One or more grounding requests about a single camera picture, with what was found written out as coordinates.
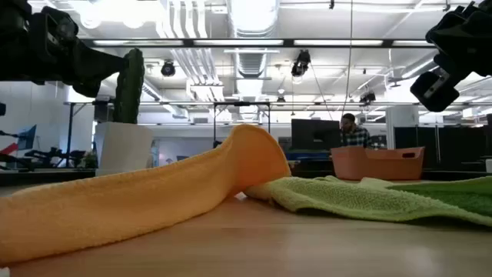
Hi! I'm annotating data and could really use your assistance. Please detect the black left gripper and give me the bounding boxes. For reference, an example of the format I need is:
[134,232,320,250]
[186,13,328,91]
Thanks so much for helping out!
[0,0,127,98]

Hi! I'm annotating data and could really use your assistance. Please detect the white room column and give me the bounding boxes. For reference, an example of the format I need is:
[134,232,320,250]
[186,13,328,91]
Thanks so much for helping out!
[385,105,420,150]

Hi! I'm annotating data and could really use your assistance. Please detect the person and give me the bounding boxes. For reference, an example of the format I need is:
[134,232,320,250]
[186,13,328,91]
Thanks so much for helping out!
[340,112,373,149]

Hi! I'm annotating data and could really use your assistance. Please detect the white hexagonal plant pot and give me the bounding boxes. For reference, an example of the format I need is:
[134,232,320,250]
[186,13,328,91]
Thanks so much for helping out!
[94,122,155,178]

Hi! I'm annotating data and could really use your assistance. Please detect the black overhead crossbar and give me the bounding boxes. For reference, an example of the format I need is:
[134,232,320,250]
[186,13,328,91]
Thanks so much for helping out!
[78,37,437,49]

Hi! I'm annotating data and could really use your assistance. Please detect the black computer monitor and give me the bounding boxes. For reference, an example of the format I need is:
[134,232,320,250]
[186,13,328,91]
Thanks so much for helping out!
[291,118,342,151]

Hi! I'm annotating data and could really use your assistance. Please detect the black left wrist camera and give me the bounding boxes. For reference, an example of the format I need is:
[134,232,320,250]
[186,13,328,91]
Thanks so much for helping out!
[29,5,80,54]

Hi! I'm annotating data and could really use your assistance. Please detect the green microfiber towel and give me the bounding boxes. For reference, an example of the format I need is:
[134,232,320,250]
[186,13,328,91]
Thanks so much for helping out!
[244,175,492,228]

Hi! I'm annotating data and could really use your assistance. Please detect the orange plastic basket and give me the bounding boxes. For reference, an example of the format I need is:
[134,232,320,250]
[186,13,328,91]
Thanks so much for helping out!
[331,145,426,182]

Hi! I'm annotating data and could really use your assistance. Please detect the blue and red panel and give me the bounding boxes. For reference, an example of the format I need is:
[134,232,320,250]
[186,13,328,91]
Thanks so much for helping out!
[0,124,38,155]

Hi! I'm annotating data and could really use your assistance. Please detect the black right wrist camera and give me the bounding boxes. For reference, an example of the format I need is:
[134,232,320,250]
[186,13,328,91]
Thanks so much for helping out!
[409,68,462,113]

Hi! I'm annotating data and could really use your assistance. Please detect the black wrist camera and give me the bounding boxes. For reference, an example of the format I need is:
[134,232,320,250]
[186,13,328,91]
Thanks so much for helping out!
[409,68,462,113]
[29,5,80,54]

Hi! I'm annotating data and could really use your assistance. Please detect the black room cabinets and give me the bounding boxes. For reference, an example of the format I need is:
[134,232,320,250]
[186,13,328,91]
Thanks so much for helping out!
[394,125,492,172]

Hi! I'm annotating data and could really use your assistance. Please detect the thin hanging cable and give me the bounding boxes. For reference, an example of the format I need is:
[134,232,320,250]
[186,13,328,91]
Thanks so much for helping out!
[341,0,354,118]

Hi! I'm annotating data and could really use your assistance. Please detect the small green plant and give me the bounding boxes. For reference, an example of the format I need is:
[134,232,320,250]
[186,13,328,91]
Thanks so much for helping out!
[81,151,98,169]

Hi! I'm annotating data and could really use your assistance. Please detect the green cactus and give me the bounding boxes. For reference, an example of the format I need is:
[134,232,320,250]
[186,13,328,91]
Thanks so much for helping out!
[112,48,145,125]

